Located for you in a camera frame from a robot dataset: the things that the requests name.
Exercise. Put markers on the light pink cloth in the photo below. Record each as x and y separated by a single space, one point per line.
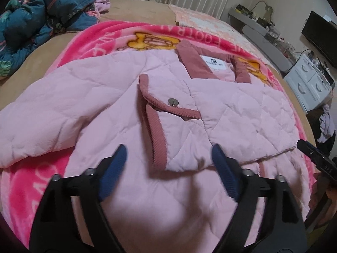
102 5

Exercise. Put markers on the blue floral duvet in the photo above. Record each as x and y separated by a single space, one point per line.
31 23

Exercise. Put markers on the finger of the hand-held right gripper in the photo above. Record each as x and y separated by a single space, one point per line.
318 160

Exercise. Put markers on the person's right hand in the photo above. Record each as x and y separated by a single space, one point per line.
327 193

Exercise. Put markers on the black television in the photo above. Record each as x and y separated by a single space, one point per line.
321 37

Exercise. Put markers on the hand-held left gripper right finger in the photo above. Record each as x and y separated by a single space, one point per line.
222 166

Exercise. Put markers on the grey headboard shelf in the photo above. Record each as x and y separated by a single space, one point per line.
258 30

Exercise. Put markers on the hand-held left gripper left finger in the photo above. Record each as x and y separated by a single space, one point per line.
115 163

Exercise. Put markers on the tan bed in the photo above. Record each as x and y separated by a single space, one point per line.
147 11

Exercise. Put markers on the pink printed blanket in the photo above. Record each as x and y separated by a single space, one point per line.
79 47

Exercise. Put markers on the peach patterned mat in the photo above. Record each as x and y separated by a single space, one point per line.
205 18

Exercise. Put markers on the clutter of small electronics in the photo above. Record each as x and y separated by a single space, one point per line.
263 21

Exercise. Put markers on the white drawer cabinet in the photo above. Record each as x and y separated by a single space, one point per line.
305 79

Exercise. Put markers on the pink quilted jacket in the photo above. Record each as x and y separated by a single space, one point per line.
105 97

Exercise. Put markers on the lilac cloth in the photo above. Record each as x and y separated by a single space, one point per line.
327 122

